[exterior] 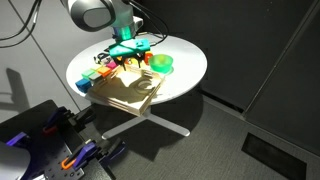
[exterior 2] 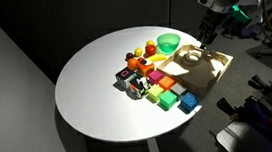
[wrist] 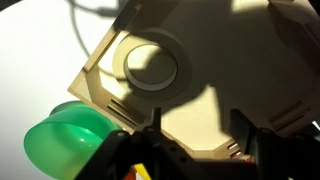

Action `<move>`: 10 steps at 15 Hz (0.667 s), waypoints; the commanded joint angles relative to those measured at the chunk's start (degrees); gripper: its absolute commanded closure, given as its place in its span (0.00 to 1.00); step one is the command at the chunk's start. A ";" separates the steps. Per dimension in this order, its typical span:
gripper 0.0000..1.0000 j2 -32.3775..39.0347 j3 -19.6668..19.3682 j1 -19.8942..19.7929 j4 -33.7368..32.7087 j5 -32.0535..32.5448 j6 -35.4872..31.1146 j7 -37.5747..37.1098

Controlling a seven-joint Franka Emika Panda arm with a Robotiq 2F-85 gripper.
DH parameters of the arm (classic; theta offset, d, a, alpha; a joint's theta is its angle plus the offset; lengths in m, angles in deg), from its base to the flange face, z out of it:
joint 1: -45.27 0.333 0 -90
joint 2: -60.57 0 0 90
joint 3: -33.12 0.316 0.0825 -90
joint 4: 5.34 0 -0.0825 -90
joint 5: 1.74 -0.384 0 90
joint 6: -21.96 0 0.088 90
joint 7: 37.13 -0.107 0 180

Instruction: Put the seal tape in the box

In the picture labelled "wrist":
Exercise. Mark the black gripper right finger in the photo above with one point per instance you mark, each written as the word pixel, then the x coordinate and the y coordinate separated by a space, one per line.
pixel 240 130

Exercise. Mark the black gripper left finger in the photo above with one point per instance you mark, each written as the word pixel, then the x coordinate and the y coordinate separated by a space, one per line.
pixel 155 123

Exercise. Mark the light wooden box tray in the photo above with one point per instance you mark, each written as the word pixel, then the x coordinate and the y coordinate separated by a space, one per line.
pixel 233 60

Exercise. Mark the green plastic bowl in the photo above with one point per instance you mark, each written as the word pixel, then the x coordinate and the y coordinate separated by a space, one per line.
pixel 60 143

